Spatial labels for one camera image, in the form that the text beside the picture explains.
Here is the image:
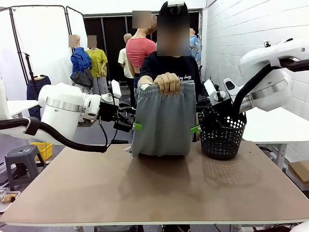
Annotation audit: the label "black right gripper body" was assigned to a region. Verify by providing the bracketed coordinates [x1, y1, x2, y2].
[196, 96, 234, 122]

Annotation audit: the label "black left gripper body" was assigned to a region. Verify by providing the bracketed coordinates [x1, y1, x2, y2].
[98, 100, 122, 124]

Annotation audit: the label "grey training pants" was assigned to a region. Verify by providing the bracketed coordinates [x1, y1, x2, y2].
[124, 80, 197, 157]

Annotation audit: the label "person's right forearm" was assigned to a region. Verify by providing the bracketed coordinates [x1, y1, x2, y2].
[139, 75, 160, 85]

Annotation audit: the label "person's right hand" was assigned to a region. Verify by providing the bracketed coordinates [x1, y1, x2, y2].
[153, 72, 182, 96]

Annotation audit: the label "black mesh basket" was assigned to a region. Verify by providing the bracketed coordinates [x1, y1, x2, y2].
[198, 113, 247, 160]

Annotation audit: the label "mannequin in yellow shirt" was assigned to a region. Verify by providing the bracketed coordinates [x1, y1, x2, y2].
[86, 35, 109, 96]

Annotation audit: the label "mannequin in blue shirt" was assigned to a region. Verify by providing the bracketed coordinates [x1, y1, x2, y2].
[70, 35, 94, 94]

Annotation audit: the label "mannequin in pink top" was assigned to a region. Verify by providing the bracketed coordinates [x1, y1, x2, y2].
[125, 14, 158, 83]

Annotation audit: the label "mannequin in patterned shirt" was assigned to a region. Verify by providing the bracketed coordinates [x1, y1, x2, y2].
[189, 28, 203, 69]

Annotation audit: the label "yellow plastic crate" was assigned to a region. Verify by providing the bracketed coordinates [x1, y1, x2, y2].
[30, 142, 53, 161]

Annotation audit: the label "person in black t-shirt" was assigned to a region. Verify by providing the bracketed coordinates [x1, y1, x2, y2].
[83, 9, 202, 85]

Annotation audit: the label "mannequin legs in dark jeans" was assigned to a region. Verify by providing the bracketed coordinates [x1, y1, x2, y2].
[26, 74, 52, 121]

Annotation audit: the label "black light stand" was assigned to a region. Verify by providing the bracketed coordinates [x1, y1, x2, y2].
[23, 52, 40, 101]

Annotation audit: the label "small white table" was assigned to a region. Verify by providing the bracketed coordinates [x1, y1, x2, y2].
[6, 100, 41, 119]

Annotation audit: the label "narrow white backdrop panel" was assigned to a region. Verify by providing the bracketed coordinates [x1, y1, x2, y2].
[65, 6, 85, 56]

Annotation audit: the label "grey plastic stool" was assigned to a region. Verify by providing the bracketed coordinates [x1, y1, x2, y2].
[4, 145, 46, 191]

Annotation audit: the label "large white backdrop panel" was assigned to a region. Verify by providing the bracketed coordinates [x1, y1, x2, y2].
[0, 6, 73, 102]

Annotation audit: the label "black cap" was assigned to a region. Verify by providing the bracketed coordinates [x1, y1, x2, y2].
[159, 1, 190, 19]

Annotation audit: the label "brown cardboard box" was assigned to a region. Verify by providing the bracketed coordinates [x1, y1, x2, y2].
[288, 160, 309, 191]

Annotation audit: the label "clear tray with snacks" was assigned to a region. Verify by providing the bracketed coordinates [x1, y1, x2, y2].
[0, 190, 21, 213]

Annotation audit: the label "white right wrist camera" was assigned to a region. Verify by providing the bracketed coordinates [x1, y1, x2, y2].
[203, 79, 220, 100]

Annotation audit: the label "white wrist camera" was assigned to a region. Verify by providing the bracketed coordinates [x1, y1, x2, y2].
[203, 79, 220, 100]
[110, 79, 122, 99]

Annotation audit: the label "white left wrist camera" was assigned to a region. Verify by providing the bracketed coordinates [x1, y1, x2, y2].
[110, 79, 122, 99]

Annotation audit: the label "black left arm cable sleeve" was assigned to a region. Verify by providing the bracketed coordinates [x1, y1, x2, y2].
[0, 117, 108, 154]

